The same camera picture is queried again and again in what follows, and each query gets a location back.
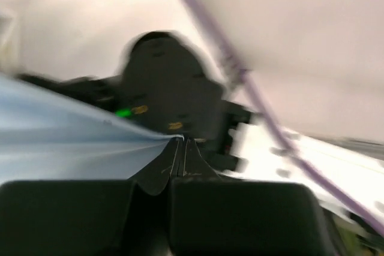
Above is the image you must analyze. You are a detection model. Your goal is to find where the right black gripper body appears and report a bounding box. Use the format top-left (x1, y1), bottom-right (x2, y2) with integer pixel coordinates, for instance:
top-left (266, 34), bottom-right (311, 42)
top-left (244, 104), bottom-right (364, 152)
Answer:
top-left (18, 31), bottom-right (251, 171)

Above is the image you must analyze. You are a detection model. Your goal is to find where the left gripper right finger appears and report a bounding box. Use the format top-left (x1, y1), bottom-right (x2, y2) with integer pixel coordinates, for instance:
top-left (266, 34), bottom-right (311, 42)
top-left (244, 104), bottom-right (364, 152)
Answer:
top-left (171, 137), bottom-right (223, 181)

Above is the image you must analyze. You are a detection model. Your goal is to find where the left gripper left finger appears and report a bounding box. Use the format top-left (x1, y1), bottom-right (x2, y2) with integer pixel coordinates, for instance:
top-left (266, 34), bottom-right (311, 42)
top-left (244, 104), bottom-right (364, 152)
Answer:
top-left (129, 138), bottom-right (184, 195)

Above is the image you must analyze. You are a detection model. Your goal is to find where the light blue pillowcase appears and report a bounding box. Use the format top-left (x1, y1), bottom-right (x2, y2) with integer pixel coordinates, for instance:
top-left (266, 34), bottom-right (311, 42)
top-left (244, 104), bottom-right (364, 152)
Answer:
top-left (1, 75), bottom-right (170, 183)

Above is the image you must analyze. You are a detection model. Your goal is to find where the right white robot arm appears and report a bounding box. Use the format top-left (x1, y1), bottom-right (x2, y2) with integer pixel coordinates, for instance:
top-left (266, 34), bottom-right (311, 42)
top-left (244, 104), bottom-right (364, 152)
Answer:
top-left (20, 31), bottom-right (383, 234)

